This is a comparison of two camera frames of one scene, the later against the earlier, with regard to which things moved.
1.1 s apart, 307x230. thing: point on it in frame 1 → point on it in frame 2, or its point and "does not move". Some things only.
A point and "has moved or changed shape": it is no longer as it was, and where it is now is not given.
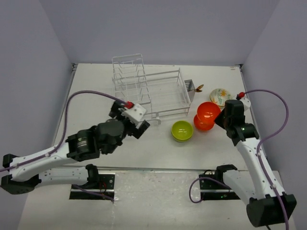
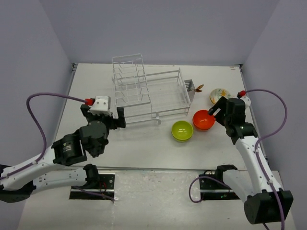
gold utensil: [198, 88] does not move
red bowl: [208, 111] has moved or changed shape
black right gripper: [218, 119] → [222, 104]
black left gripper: [138, 132] → [116, 122]
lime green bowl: [182, 130] does not move
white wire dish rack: [162, 94] does not move
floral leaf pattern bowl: [219, 96] does not move
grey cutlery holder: [190, 88] does not move
